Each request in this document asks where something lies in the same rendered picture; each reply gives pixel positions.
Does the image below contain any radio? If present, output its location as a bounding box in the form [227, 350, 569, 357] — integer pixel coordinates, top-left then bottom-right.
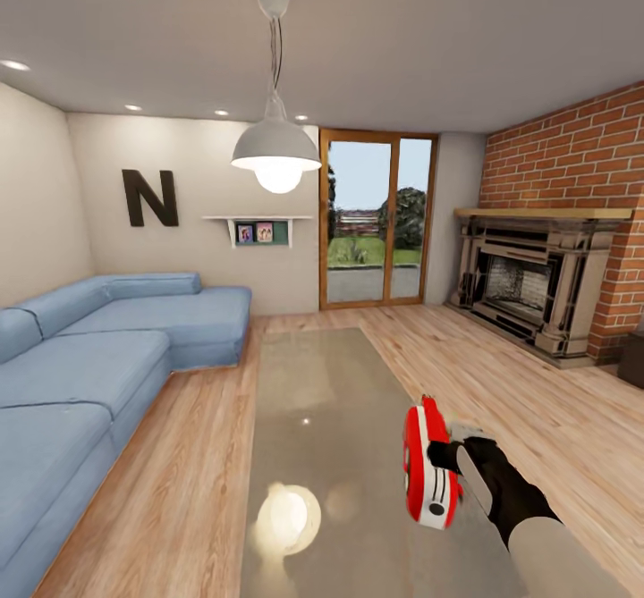
[404, 395, 463, 529]

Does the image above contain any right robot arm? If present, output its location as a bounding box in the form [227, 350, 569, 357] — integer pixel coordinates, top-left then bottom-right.
[428, 420, 635, 598]

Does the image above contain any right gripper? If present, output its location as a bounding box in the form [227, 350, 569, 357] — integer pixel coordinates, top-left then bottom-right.
[428, 441, 461, 473]

